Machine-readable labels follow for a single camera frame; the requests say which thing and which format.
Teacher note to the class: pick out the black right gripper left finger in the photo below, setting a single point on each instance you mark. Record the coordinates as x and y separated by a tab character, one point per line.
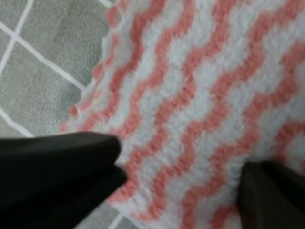
54	182

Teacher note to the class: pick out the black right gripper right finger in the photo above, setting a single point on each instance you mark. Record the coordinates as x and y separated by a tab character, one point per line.
271	196

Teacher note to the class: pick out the pink white wavy towel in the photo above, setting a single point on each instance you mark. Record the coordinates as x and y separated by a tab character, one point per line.
194	89

